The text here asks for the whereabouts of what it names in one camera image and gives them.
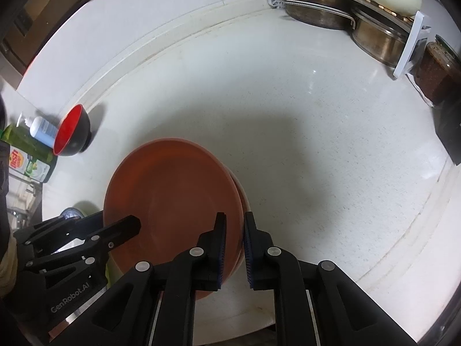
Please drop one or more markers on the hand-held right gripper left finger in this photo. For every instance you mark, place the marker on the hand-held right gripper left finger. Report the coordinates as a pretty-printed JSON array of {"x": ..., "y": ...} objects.
[{"x": 220, "y": 248}]

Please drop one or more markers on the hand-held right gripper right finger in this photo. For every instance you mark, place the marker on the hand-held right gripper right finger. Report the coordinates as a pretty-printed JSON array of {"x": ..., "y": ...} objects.
[{"x": 248, "y": 256}]

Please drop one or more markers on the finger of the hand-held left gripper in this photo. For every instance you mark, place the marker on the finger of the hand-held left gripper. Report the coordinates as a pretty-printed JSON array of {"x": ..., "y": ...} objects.
[
  {"x": 124, "y": 229},
  {"x": 65, "y": 225}
]

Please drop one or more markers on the orange plate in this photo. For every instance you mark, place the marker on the orange plate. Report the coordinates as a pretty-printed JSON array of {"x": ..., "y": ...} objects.
[{"x": 169, "y": 202}]

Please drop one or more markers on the person's left forearm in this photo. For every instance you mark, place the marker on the person's left forearm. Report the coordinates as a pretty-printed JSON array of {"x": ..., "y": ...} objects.
[{"x": 6, "y": 270}]

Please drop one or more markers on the green dish soap bottle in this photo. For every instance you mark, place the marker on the green dish soap bottle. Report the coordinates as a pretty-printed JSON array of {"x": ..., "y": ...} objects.
[{"x": 32, "y": 167}]

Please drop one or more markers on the red and black bowl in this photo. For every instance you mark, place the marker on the red and black bowl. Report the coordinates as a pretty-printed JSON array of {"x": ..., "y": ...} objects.
[{"x": 68, "y": 129}]

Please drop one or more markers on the white pump bottle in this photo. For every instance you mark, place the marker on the white pump bottle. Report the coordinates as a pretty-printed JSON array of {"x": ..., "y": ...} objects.
[{"x": 41, "y": 131}]

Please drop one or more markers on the black knife block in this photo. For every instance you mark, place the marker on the black knife block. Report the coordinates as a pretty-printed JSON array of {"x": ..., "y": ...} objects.
[{"x": 450, "y": 129}]

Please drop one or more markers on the white plastic bag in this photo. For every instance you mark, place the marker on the white plastic bag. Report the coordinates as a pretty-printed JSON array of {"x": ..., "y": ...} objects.
[{"x": 419, "y": 88}]

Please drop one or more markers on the wide steel pot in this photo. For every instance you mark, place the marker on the wide steel pot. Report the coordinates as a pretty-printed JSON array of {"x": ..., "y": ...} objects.
[{"x": 378, "y": 39}]

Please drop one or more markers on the glass jar of chili sauce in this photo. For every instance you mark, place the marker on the glass jar of chili sauce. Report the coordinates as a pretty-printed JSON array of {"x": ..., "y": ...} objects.
[{"x": 435, "y": 72}]

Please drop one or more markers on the white storage rack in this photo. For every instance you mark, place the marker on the white storage rack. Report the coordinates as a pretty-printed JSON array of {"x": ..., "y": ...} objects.
[{"x": 410, "y": 43}]

